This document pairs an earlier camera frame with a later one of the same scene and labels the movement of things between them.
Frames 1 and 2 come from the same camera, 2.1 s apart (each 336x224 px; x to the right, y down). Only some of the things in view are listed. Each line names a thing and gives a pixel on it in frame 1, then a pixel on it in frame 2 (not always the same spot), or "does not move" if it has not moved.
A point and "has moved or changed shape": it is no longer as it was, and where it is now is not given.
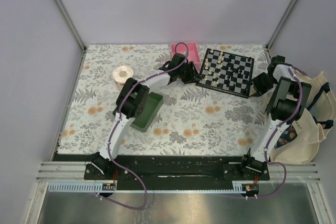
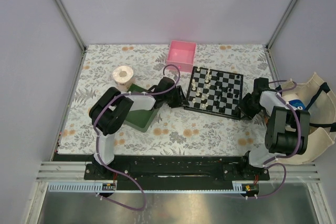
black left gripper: (193, 75) → (181, 100)
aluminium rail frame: (62, 171) does not move
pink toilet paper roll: (121, 74) does not move
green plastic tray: (143, 122) does not move
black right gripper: (260, 90) → (242, 107)
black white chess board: (227, 73) → (216, 92)
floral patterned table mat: (190, 119) does not move
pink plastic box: (193, 55) has moved or changed shape
